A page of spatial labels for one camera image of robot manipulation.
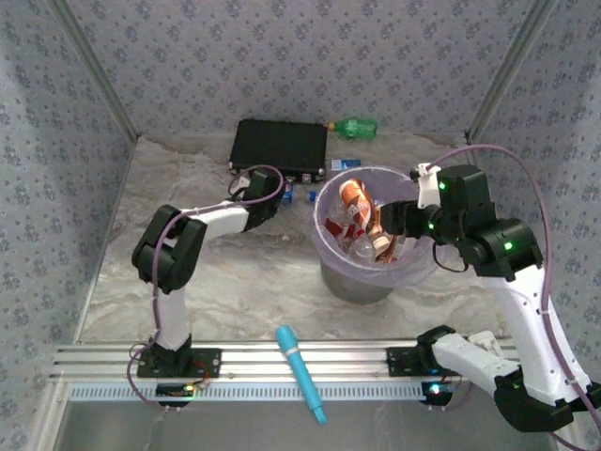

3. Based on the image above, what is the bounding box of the clear bottle red white label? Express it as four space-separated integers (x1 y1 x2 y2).
325 218 365 241

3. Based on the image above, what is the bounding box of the grey bin with purple liner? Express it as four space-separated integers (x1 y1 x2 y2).
312 166 446 288

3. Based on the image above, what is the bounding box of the orange-label bottle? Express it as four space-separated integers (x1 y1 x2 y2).
338 178 377 226

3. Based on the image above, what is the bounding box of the large clear bottle white cap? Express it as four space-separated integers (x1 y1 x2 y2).
347 233 377 262

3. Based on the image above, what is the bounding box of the green plastic bottle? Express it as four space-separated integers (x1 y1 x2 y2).
328 117 379 141

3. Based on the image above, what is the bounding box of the round metal bin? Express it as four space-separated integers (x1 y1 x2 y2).
320 265 400 305

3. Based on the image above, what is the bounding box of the black hard case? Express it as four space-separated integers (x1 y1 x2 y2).
228 118 329 182

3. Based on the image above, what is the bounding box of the teal marker pen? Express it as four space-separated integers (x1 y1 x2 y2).
275 324 329 426

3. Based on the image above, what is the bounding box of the small circuit board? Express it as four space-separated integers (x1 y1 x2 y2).
421 381 455 406
156 382 196 408

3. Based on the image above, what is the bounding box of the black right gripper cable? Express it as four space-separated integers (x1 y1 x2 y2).
431 241 470 274

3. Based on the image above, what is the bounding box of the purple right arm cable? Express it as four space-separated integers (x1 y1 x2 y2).
424 143 601 451

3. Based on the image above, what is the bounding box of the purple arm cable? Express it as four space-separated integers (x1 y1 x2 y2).
127 163 286 413
424 143 601 451

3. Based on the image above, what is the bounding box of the white plastic bracket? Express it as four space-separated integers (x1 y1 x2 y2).
469 330 500 361

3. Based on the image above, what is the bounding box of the aluminium frame post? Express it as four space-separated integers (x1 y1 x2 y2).
46 0 141 142
463 0 560 142

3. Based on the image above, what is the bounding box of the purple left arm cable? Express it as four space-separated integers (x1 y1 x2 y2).
127 163 286 413

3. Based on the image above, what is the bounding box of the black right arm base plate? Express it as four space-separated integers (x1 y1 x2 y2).
385 346 464 378

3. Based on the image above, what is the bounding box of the aluminium extrusion rail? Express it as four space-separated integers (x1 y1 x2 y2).
51 338 517 381

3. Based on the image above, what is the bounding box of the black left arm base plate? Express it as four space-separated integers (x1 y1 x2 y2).
135 346 223 380

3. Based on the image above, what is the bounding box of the slotted grey cable duct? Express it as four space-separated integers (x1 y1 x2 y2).
69 381 453 403

